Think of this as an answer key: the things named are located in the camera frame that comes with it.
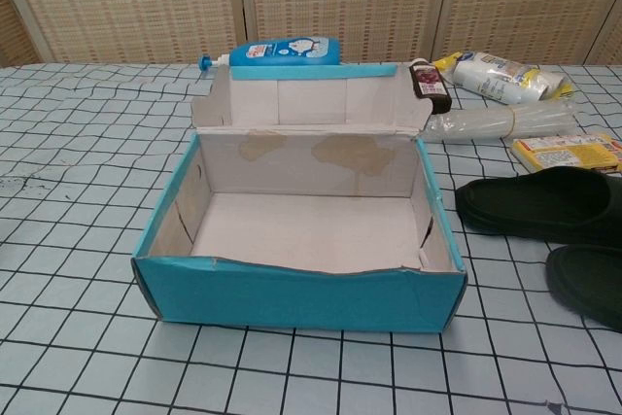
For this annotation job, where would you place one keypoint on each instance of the yellow flat packet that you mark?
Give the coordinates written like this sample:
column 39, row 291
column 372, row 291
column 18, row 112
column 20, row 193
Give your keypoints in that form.
column 563, row 155

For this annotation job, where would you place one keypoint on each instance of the blue cardboard shoe box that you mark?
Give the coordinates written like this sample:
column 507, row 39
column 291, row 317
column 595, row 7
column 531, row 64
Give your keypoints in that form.
column 291, row 293

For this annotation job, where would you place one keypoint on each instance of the blue detergent pump bottle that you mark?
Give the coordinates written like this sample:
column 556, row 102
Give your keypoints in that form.
column 282, row 53

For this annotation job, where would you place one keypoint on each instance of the checkered tablecloth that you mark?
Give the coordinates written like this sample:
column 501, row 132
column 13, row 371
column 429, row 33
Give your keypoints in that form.
column 73, row 240

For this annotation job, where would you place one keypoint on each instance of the white yellow plastic package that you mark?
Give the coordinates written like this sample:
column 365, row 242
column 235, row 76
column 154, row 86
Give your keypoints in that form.
column 491, row 77

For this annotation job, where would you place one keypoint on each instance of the dark juice bottle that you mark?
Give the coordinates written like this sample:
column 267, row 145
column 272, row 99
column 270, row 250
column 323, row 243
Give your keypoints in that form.
column 430, row 89

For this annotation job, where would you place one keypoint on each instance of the black slipper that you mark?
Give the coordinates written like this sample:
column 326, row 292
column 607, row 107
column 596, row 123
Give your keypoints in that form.
column 534, row 206
column 588, row 284

